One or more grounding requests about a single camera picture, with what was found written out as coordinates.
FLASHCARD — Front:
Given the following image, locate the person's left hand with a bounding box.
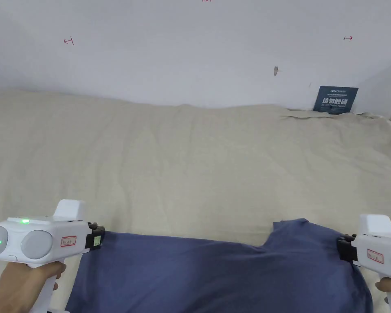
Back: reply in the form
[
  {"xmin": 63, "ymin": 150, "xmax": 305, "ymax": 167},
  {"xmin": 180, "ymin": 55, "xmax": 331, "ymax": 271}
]
[{"xmin": 0, "ymin": 260, "xmax": 67, "ymax": 313}]

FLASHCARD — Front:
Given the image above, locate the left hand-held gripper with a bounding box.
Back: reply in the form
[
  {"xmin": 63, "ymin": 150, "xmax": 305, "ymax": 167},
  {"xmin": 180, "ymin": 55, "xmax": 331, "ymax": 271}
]
[{"xmin": 0, "ymin": 199, "xmax": 105, "ymax": 313}]

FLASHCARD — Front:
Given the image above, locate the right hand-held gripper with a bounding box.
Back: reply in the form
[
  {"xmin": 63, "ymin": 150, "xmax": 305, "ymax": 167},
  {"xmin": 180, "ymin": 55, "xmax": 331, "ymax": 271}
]
[{"xmin": 337, "ymin": 214, "xmax": 391, "ymax": 313}]

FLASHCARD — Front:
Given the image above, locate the dark blue sign card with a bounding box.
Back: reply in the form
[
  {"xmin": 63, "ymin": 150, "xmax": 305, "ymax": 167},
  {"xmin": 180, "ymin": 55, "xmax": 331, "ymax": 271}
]
[{"xmin": 313, "ymin": 86, "xmax": 359, "ymax": 115}]

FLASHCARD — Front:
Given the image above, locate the dark blue shirt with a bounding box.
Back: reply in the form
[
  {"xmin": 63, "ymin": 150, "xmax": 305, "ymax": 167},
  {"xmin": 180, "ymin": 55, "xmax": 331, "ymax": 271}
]
[{"xmin": 65, "ymin": 218, "xmax": 374, "ymax": 313}]

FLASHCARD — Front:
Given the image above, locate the bed with beige sheet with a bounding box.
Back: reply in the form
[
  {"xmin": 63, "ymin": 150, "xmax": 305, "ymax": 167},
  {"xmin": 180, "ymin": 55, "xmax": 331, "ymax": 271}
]
[{"xmin": 0, "ymin": 89, "xmax": 391, "ymax": 313}]

